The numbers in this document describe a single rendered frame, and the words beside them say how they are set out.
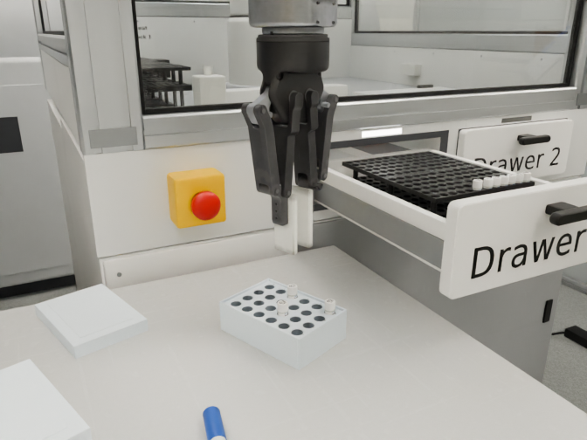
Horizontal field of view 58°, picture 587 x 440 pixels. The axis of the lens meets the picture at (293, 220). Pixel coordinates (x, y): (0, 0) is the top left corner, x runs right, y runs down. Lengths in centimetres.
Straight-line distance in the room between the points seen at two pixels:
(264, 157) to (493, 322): 85
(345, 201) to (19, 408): 49
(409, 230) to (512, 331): 72
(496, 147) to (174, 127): 61
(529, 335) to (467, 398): 84
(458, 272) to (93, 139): 48
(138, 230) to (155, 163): 10
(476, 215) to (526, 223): 8
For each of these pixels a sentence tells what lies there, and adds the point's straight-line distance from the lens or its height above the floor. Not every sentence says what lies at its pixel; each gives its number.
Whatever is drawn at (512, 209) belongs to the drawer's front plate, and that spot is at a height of 91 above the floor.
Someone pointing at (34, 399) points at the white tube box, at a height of 81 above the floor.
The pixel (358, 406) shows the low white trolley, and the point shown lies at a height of 76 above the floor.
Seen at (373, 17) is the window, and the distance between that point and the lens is 90.
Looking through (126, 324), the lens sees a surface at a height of 78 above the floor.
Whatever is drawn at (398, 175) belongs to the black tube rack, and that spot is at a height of 90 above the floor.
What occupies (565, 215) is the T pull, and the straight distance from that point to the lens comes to 64.
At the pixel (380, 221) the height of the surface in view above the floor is 86.
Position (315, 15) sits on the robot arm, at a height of 111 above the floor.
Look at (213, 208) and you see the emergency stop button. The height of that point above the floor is 87.
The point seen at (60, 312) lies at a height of 78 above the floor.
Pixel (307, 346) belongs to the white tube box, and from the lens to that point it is 57.
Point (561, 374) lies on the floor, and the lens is 208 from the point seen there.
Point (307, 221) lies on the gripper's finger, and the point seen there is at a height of 89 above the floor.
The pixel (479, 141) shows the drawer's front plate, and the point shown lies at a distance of 104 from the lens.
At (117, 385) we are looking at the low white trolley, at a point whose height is 76.
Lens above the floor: 110
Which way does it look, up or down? 20 degrees down
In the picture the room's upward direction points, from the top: straight up
